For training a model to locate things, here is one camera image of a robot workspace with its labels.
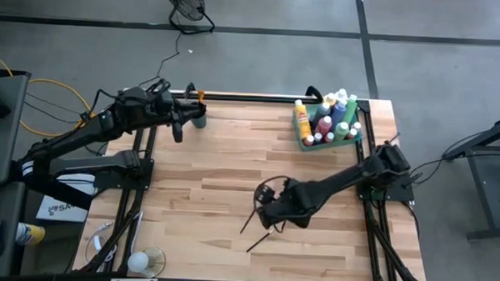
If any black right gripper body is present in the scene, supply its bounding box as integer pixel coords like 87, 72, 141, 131
269, 177, 316, 231

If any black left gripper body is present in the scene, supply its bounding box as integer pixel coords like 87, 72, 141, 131
148, 88, 181, 126

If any black paint brush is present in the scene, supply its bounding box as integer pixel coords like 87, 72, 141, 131
239, 207, 258, 236
245, 228, 276, 255

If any dark green cup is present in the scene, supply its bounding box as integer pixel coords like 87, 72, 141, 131
190, 111, 208, 130

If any teal plastic bin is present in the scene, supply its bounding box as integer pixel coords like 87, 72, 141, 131
290, 98, 366, 155

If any black floor fan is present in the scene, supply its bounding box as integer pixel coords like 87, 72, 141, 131
158, 0, 217, 36

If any white round bulb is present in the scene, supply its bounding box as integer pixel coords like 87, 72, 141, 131
127, 250, 150, 274

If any black diagonal bar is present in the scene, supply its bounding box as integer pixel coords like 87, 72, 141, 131
6, 159, 97, 212

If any white printed paper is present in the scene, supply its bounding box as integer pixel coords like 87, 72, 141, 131
34, 173, 98, 224

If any grey side table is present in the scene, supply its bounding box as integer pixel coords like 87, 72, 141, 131
0, 68, 32, 278

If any yellow white can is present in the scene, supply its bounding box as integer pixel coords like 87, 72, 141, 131
14, 223, 47, 247

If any black metal stand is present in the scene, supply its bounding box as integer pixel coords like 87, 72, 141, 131
465, 113, 500, 243

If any black fan cable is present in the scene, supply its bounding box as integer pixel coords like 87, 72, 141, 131
137, 28, 183, 91

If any black aluminium rig frame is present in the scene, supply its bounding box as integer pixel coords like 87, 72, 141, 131
72, 86, 434, 281

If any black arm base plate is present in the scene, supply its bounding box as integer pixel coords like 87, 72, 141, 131
353, 166, 418, 203
92, 156, 155, 192

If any white cable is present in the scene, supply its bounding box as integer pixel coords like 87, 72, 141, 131
82, 209, 144, 275

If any yellow extension cable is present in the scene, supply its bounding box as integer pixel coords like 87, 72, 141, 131
0, 49, 97, 139

